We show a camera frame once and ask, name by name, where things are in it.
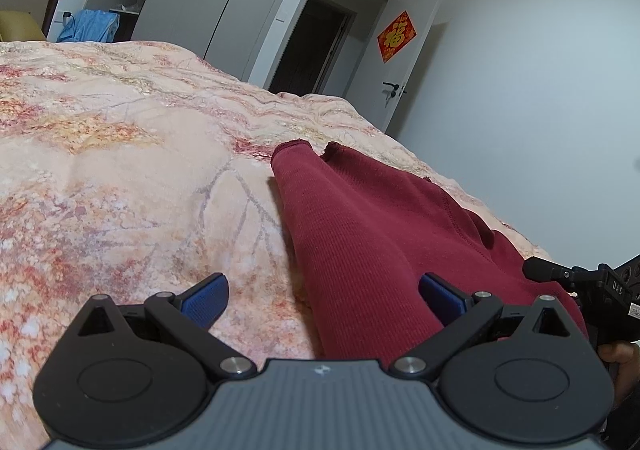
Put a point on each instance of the person's right hand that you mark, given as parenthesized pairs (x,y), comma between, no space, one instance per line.
(620,355)

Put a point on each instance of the dark red knit garment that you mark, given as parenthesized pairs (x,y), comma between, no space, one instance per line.
(375,240)

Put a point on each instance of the blue cloth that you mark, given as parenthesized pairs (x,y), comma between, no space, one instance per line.
(90,27)

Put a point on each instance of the white wardrobe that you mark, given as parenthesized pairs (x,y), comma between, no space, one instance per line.
(200,4)

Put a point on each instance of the white wall socket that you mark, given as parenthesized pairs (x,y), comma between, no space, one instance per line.
(65,16)

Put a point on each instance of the red diamond door decoration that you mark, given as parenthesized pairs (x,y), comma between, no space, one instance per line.
(396,36)

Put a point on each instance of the floral orange blanket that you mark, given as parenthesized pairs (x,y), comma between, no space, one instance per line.
(125,180)

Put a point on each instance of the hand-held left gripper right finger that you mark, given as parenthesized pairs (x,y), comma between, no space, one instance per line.
(442,297)

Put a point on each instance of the white door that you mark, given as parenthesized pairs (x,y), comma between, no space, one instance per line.
(395,72)

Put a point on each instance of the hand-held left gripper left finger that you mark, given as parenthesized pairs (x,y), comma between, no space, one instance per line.
(206,300)

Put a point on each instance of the olive yellow pillow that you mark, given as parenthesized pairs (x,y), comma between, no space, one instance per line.
(17,27)

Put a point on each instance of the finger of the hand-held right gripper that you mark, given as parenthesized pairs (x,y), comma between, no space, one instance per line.
(547,272)

